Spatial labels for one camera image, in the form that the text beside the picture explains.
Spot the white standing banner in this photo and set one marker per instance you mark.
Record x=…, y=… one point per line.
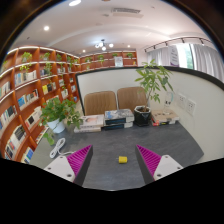
x=174, y=56

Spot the red black spine book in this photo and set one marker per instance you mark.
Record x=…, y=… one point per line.
x=163, y=123

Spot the thin dark blue book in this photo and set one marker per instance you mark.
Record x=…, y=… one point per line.
x=117, y=126

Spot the thin white book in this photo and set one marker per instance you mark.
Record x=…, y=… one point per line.
x=87, y=129

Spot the thick white book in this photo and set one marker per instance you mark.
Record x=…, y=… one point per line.
x=93, y=120

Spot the thick dark blue book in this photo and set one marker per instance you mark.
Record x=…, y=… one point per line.
x=119, y=116

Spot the tan leather chair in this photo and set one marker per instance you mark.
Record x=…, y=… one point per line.
x=100, y=103
x=130, y=98

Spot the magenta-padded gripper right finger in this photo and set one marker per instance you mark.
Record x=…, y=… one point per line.
x=150, y=160

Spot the orange wooden bookshelf unit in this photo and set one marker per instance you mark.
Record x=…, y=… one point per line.
x=15, y=90

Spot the round bulb chandelier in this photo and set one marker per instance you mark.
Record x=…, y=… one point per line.
x=103, y=45

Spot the black track light rail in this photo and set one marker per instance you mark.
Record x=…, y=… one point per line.
x=181, y=40

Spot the white sign on shelf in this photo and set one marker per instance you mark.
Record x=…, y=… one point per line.
x=118, y=61

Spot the white wall socket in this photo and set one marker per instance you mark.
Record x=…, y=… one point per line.
x=191, y=107
x=181, y=101

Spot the clear acrylic sign holder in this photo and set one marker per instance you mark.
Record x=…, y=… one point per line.
x=168, y=102

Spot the recessed ceiling lights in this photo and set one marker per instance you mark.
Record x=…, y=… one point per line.
x=75, y=2

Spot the tall plant in black pot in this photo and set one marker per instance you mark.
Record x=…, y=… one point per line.
x=142, y=118

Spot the yellow charger block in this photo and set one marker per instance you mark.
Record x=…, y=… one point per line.
x=123, y=160

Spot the leafy plant in white pot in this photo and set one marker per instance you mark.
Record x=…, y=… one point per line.
x=56, y=126

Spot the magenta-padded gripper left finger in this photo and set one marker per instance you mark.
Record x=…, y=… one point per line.
x=78, y=160

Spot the orange wall shelf unit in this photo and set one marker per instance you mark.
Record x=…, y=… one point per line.
x=95, y=64

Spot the white window curtain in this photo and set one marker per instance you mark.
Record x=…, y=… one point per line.
x=158, y=57
x=208, y=61

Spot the ceiling air vent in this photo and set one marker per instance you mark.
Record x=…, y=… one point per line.
x=126, y=12

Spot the beige cover book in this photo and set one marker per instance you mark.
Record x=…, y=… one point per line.
x=165, y=116

